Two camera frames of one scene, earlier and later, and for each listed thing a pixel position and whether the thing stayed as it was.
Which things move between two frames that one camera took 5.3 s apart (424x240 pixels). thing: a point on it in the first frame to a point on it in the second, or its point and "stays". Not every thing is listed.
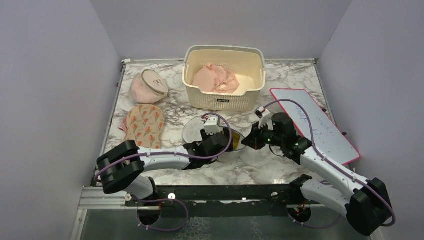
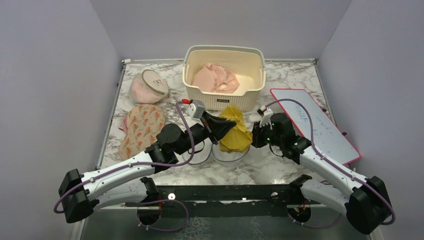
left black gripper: (206, 136) to (219, 128)
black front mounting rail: (260, 200) stays
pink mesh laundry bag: (147, 87) stays
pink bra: (209, 78) stays
